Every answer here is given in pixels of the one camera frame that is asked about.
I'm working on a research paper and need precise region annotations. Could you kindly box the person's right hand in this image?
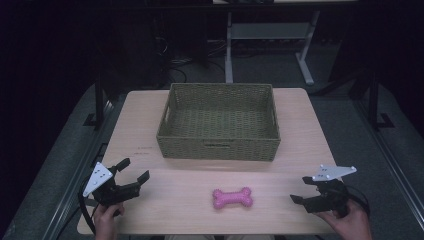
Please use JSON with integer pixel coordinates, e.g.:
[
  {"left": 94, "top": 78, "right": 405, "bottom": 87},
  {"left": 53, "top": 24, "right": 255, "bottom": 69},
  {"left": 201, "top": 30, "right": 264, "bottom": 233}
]
[{"left": 314, "top": 198, "right": 374, "bottom": 240}]

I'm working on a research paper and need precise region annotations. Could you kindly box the black metal stand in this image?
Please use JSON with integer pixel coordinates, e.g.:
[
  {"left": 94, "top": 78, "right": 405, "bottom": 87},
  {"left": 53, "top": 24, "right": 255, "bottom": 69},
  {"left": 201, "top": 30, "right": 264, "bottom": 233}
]
[
  {"left": 82, "top": 74, "right": 106, "bottom": 131},
  {"left": 367, "top": 71, "right": 396, "bottom": 131}
]

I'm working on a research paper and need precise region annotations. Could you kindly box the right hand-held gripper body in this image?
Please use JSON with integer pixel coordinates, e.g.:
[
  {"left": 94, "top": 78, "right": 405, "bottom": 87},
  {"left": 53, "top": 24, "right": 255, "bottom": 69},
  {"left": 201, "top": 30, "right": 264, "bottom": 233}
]
[{"left": 303, "top": 164, "right": 351, "bottom": 218}]

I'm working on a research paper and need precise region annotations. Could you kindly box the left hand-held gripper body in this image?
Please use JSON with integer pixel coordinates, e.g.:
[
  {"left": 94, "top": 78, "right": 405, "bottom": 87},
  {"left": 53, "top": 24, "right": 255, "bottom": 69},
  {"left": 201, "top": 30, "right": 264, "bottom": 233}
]
[{"left": 82, "top": 161, "right": 142, "bottom": 217}]

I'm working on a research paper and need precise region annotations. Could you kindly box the tangle of dark cables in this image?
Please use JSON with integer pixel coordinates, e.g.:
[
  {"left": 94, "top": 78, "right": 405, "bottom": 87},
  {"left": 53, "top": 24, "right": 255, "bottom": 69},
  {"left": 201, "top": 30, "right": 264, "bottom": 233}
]
[{"left": 154, "top": 34, "right": 231, "bottom": 86}]

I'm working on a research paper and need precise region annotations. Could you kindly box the green woven basket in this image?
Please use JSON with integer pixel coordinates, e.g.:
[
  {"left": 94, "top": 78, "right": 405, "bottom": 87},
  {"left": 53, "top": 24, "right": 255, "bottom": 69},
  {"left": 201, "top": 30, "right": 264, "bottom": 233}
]
[{"left": 156, "top": 82, "right": 282, "bottom": 163}]

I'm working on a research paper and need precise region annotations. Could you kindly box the white metal desk frame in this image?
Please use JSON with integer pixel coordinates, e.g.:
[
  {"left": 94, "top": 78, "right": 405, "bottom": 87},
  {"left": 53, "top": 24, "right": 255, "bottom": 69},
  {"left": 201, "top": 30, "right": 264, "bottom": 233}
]
[{"left": 224, "top": 9, "right": 321, "bottom": 86}]

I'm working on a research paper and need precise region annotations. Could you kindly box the person's left hand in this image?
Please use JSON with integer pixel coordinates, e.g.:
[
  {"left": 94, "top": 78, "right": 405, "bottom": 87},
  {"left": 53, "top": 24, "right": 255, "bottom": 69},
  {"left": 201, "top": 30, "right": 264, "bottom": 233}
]
[{"left": 92, "top": 202, "right": 125, "bottom": 240}]

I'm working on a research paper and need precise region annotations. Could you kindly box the black cable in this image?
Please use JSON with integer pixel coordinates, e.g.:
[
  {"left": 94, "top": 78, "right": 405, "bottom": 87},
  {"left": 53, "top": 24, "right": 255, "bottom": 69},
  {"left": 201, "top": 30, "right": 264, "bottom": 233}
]
[
  {"left": 345, "top": 184, "right": 372, "bottom": 218},
  {"left": 77, "top": 179, "right": 101, "bottom": 236}
]

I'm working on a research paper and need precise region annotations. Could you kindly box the pink bone-shaped toy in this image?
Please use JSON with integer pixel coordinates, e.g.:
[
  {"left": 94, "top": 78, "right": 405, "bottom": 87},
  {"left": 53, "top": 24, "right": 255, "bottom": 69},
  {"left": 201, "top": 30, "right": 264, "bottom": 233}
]
[{"left": 212, "top": 186, "right": 254, "bottom": 211}]

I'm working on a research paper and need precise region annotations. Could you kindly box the aluminium rail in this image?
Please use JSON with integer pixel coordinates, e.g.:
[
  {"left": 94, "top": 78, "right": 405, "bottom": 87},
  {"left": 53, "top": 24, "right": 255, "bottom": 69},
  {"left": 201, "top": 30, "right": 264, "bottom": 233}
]
[
  {"left": 41, "top": 99, "right": 116, "bottom": 240},
  {"left": 352, "top": 99, "right": 424, "bottom": 231}
]

